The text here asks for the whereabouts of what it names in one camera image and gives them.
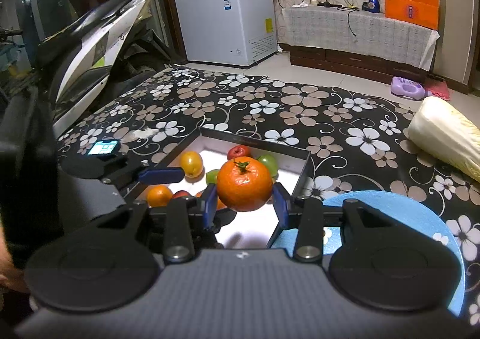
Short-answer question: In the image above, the small orange fruit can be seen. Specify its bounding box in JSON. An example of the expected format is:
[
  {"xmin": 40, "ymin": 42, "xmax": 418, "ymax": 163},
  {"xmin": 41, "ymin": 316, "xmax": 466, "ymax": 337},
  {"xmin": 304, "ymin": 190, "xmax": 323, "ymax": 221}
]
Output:
[{"xmin": 146, "ymin": 185, "xmax": 173, "ymax": 207}]

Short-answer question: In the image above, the red fruit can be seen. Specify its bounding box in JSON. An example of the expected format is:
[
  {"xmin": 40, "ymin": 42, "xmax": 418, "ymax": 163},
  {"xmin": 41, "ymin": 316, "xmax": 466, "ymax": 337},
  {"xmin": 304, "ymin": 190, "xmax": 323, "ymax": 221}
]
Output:
[{"xmin": 172, "ymin": 190, "xmax": 192, "ymax": 199}]

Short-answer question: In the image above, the yellow orange fruit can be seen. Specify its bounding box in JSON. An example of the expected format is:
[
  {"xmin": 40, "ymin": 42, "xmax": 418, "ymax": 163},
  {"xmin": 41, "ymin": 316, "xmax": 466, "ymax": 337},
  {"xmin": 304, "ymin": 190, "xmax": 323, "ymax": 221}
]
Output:
[{"xmin": 180, "ymin": 151, "xmax": 204, "ymax": 179}]

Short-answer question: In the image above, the green lime fruit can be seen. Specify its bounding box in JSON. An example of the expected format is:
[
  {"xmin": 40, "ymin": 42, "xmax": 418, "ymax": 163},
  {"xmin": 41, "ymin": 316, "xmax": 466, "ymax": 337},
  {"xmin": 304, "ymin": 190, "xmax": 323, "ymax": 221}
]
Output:
[{"xmin": 205, "ymin": 169, "xmax": 219, "ymax": 185}]

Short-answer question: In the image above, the green apple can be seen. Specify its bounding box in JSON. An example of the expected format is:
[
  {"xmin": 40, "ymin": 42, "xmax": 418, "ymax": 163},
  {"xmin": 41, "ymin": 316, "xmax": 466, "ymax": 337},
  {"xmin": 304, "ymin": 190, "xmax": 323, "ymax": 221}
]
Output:
[{"xmin": 257, "ymin": 154, "xmax": 279, "ymax": 178}]

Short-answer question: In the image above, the large mandarin with stem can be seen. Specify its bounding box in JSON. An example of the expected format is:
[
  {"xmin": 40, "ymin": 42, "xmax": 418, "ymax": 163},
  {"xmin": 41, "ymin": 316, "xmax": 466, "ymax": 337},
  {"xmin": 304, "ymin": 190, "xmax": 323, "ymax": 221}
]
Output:
[{"xmin": 216, "ymin": 156, "xmax": 273, "ymax": 212}]

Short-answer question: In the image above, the red apple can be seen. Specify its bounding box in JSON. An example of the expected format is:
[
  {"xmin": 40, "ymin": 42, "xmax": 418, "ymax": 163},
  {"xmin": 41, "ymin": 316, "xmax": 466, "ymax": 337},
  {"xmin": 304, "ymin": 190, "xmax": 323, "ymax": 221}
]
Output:
[{"xmin": 227, "ymin": 145, "xmax": 251, "ymax": 160}]

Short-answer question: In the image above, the orange mandarin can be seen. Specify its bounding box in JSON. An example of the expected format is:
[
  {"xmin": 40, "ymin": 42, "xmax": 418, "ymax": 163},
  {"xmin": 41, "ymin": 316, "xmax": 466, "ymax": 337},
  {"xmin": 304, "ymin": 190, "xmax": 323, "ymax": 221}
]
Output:
[{"xmin": 195, "ymin": 190, "xmax": 226, "ymax": 210}]

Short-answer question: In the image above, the person's left hand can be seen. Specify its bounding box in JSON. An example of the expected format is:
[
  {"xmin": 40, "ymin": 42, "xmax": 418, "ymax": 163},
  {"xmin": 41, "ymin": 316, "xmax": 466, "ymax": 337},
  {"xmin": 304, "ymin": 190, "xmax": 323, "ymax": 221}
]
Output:
[{"xmin": 0, "ymin": 228, "xmax": 29, "ymax": 293}]

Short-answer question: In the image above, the black tray with white inside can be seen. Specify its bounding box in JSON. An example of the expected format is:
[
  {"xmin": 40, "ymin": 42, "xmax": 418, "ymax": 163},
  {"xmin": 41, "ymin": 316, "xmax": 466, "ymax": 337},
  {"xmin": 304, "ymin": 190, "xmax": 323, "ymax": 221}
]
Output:
[{"xmin": 153, "ymin": 128, "xmax": 311, "ymax": 249}]

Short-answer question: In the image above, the smartphone with lit screen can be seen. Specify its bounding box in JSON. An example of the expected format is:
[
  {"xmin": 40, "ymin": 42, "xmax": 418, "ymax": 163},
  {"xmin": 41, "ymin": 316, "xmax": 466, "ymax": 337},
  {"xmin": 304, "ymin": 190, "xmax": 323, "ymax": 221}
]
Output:
[{"xmin": 87, "ymin": 140, "xmax": 120, "ymax": 156}]

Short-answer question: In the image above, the floral black table cloth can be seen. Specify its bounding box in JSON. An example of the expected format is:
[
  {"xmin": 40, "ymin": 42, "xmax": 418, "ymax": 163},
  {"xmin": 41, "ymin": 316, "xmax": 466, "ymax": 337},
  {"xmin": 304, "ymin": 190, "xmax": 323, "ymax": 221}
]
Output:
[{"xmin": 59, "ymin": 65, "xmax": 479, "ymax": 325}]

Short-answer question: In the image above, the blue cartoon tiger plate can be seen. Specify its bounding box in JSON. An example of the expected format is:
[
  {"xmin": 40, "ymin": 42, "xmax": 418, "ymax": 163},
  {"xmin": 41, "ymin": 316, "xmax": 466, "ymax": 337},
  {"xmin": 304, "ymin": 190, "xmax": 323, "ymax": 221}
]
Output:
[{"xmin": 270, "ymin": 191, "xmax": 465, "ymax": 315}]

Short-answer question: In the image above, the white black scooter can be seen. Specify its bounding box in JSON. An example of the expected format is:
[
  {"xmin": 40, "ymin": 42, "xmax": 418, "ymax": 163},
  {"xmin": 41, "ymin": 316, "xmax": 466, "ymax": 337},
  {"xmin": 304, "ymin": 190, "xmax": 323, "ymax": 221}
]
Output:
[{"xmin": 0, "ymin": 0, "xmax": 178, "ymax": 138}]

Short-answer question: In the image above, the purple detergent bottle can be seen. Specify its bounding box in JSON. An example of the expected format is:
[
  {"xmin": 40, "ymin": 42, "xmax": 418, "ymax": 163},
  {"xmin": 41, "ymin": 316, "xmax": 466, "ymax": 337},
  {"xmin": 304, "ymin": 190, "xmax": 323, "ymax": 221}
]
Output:
[{"xmin": 391, "ymin": 77, "xmax": 428, "ymax": 100}]

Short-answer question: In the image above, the white chest freezer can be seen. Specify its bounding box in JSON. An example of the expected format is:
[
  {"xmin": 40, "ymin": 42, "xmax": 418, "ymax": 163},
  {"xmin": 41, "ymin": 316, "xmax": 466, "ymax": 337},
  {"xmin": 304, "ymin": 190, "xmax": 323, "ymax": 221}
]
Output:
[{"xmin": 175, "ymin": 0, "xmax": 277, "ymax": 67}]

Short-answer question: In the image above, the tv cabinet with lace cloth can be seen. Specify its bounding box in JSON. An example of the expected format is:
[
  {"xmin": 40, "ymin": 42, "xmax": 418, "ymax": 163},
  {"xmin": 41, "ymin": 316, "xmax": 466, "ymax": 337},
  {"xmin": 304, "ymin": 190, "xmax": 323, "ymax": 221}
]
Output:
[{"xmin": 282, "ymin": 6, "xmax": 439, "ymax": 83}]

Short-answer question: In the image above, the napa cabbage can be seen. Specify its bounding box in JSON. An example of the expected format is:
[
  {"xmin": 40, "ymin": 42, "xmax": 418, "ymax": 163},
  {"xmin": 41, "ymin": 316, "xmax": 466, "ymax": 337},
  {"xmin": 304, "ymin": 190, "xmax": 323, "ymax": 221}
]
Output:
[{"xmin": 407, "ymin": 96, "xmax": 479, "ymax": 181}]

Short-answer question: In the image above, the blue glass bottle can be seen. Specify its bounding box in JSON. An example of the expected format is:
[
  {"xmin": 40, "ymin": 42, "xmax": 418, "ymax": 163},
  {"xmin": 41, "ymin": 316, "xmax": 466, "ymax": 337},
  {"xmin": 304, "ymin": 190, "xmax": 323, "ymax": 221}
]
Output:
[{"xmin": 366, "ymin": 0, "xmax": 380, "ymax": 13}]

